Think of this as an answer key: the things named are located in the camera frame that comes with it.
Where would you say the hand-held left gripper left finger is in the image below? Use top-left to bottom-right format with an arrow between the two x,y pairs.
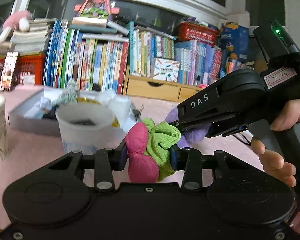
48,140 -> 128,192

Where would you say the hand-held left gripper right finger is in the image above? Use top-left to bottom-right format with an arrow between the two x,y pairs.
170,146 -> 243,192

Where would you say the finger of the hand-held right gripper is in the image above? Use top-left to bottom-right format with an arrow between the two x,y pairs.
175,86 -> 238,132
206,115 -> 249,138

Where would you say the pink and green cloth bow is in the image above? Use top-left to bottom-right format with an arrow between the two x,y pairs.
125,117 -> 182,183

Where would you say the purple plush toy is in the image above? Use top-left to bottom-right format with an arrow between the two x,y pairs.
164,107 -> 211,146

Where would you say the white foam block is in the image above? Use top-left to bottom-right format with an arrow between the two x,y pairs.
107,96 -> 132,133

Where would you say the white fluffy plush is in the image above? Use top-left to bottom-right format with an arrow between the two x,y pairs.
95,90 -> 116,105

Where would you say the white cardboard box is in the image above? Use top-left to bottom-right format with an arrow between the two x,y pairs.
7,87 -> 131,138

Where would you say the person's right hand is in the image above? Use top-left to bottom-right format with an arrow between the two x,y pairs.
251,99 -> 300,187

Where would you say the pink striped tablecloth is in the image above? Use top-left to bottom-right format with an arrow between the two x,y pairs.
0,84 -> 268,228

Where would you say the blue dog drawing paper cup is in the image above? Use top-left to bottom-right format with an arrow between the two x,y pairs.
55,103 -> 117,155

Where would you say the metal clip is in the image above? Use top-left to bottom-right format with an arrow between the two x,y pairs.
131,104 -> 145,123

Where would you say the blue cardboard box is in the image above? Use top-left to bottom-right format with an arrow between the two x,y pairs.
218,22 -> 250,61

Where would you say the wooden drawer organizer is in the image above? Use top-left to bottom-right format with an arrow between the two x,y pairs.
122,76 -> 203,103

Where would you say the pencil print box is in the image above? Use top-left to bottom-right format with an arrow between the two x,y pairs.
151,57 -> 181,82

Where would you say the red plastic basket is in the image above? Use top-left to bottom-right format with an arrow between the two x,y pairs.
177,21 -> 220,47

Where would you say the green checked cloth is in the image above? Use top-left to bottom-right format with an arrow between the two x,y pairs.
51,79 -> 80,106

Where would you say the row of upright books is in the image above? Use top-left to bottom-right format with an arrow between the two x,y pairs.
42,20 -> 253,95

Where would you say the red plastic crate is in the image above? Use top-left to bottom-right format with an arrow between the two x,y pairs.
0,54 -> 46,87

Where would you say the smartphone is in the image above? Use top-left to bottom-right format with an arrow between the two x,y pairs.
0,52 -> 20,91

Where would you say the triangular miniature house model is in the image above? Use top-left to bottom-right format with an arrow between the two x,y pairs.
74,0 -> 120,27

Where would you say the stack of paperback books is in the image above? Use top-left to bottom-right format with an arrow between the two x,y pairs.
10,17 -> 57,55

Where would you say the pink and white plush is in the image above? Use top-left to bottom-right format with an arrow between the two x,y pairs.
0,10 -> 33,43

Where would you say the black cable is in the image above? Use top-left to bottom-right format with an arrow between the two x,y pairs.
229,132 -> 253,146

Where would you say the white window frame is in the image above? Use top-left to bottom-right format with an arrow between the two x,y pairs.
12,0 -> 251,31

